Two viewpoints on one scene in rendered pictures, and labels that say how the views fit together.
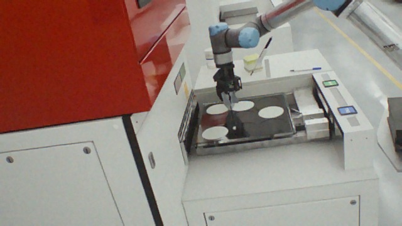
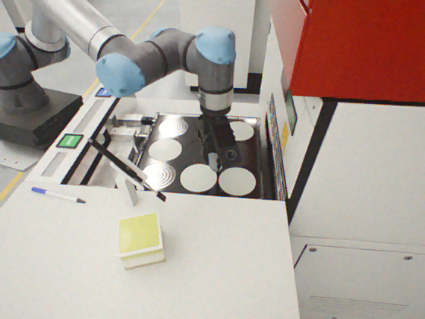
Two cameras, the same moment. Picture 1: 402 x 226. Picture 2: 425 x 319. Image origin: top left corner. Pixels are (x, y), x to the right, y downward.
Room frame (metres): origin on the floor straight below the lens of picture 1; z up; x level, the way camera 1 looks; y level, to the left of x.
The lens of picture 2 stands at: (1.93, -0.15, 1.43)
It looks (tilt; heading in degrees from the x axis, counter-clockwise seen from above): 45 degrees down; 176
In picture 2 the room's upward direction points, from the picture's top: straight up
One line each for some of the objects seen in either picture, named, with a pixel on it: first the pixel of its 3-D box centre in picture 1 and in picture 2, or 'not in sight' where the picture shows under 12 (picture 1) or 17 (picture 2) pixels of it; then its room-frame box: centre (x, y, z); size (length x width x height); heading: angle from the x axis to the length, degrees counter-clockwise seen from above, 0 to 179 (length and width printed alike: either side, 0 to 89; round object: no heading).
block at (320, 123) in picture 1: (316, 124); (130, 119); (1.17, -0.38, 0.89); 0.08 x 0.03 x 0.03; 81
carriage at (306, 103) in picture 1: (309, 113); (118, 157); (1.33, -0.40, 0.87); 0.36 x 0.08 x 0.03; 171
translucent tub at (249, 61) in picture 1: (252, 63); (142, 241); (1.69, -0.26, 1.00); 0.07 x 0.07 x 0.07; 10
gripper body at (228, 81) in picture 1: (227, 76); (213, 122); (1.42, -0.11, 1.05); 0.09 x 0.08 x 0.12; 21
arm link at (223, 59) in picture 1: (223, 57); (214, 95); (1.43, -0.11, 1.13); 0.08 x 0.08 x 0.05
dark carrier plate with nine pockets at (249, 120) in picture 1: (243, 117); (202, 151); (1.35, -0.14, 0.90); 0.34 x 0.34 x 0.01; 81
